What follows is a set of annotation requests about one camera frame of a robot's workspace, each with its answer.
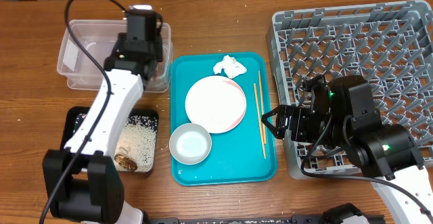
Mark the teal serving tray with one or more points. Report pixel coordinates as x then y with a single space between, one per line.
238 155

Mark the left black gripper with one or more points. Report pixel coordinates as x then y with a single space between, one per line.
157 47

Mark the pink round plate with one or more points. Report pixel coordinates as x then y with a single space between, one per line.
216 103

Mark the clear plastic bin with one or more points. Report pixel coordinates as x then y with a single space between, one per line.
98 37

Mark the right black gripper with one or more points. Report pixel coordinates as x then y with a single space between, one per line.
297 112

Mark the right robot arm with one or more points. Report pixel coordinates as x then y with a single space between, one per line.
342 115

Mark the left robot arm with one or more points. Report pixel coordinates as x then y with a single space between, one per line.
82 182

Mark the brown food scrap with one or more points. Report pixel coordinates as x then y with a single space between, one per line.
125 163

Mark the grey dishwasher rack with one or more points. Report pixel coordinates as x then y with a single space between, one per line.
388 44

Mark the black rectangular tray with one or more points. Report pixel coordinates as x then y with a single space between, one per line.
142 142

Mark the crumpled white napkin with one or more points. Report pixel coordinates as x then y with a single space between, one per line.
230 66

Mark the left wooden chopstick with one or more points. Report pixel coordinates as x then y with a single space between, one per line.
259 121

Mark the small grey bowl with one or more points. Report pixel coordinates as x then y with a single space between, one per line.
190 144

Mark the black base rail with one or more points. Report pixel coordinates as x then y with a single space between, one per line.
342 214

